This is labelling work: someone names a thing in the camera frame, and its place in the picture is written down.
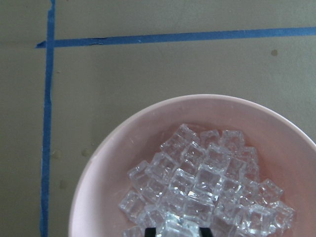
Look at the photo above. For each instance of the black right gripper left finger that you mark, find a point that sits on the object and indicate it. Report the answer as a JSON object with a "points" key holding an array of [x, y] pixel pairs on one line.
{"points": [[150, 232]]}

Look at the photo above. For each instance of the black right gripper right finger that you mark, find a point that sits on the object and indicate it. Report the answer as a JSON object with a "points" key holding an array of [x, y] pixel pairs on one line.
{"points": [[205, 232]]}

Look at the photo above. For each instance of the pink bowl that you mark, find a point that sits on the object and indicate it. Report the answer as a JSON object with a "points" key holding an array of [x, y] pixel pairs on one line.
{"points": [[286, 155]]}

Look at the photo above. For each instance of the pile of ice cubes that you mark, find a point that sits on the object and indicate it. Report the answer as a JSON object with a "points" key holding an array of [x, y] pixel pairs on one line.
{"points": [[210, 178]]}

